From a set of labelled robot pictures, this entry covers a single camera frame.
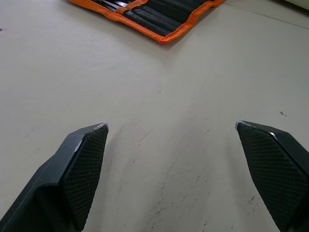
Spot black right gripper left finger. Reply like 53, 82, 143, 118
0, 122, 109, 232

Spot orange and black tool roll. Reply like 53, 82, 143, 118
67, 0, 227, 45

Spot black tweezers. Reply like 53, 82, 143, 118
93, 0, 132, 13

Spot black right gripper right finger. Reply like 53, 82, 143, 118
235, 120, 309, 232

